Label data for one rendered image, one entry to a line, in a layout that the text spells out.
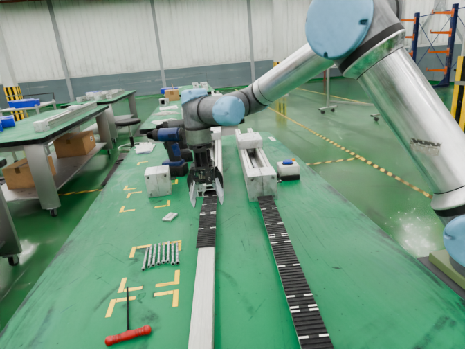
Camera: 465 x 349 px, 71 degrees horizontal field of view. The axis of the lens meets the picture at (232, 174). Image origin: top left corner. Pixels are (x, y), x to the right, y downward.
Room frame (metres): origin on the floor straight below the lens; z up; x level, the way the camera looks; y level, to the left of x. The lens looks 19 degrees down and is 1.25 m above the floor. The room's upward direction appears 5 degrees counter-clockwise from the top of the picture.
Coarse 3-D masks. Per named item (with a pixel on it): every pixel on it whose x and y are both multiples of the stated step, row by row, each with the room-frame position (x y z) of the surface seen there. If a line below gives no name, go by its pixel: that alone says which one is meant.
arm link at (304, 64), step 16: (400, 0) 0.64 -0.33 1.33; (400, 16) 0.64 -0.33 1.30; (304, 48) 0.80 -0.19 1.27; (288, 64) 0.83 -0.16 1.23; (304, 64) 0.79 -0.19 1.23; (320, 64) 0.77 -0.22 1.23; (256, 80) 0.93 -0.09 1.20; (272, 80) 0.86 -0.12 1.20; (288, 80) 0.83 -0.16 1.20; (304, 80) 0.82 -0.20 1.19; (256, 96) 0.90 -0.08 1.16; (272, 96) 0.88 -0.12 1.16; (256, 112) 0.96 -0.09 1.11
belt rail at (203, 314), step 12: (204, 252) 0.71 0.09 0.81; (204, 264) 0.66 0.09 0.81; (204, 276) 0.61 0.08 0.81; (204, 288) 0.57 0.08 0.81; (204, 300) 0.54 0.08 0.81; (192, 312) 0.51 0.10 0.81; (204, 312) 0.50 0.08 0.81; (192, 324) 0.48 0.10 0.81; (204, 324) 0.47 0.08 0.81; (192, 336) 0.45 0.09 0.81; (204, 336) 0.45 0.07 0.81; (192, 348) 0.42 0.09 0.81; (204, 348) 0.42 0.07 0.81
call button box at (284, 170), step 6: (282, 162) 1.30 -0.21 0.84; (294, 162) 1.28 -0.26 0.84; (282, 168) 1.23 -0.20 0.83; (288, 168) 1.23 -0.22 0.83; (294, 168) 1.23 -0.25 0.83; (282, 174) 1.23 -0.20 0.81; (288, 174) 1.23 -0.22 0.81; (294, 174) 1.23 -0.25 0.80; (282, 180) 1.23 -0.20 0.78; (288, 180) 1.23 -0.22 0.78
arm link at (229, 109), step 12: (216, 96) 0.88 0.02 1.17; (228, 96) 0.85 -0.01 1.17; (240, 96) 0.89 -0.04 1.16; (204, 108) 0.87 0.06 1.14; (216, 108) 0.84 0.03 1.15; (228, 108) 0.82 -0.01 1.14; (240, 108) 0.85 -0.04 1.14; (204, 120) 0.88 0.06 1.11; (216, 120) 0.84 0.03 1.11; (228, 120) 0.82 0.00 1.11; (240, 120) 0.84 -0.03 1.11
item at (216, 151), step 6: (216, 144) 1.62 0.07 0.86; (210, 150) 1.61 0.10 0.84; (216, 150) 1.49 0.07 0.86; (210, 156) 1.49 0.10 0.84; (216, 156) 1.38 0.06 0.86; (216, 162) 1.30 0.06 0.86; (222, 168) 1.40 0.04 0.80; (222, 174) 1.26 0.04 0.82; (204, 186) 1.15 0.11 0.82; (210, 186) 1.17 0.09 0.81; (198, 192) 1.15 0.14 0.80
